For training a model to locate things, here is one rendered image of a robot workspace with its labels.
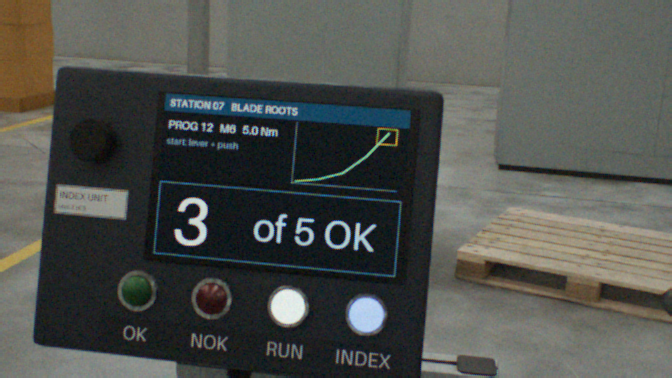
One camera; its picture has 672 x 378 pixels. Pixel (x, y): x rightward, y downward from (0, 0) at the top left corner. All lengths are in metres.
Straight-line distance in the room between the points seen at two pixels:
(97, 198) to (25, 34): 8.07
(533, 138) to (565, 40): 0.80
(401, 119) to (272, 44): 7.74
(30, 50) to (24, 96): 0.47
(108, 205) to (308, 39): 7.62
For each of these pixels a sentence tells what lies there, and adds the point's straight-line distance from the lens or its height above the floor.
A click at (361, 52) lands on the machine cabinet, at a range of 8.04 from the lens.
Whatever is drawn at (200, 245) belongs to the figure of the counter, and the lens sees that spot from 0.52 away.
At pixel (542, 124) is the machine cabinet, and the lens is 6.47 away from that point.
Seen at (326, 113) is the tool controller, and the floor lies 1.24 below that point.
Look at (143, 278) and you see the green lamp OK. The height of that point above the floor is 1.13.
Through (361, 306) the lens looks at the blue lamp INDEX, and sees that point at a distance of 0.49.
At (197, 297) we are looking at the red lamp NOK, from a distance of 0.51.
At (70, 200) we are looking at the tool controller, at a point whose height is 1.17.
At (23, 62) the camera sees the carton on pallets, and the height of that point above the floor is 0.49.
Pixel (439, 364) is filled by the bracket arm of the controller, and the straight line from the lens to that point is 0.59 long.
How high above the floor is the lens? 1.31
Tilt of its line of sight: 14 degrees down
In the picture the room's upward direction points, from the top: 3 degrees clockwise
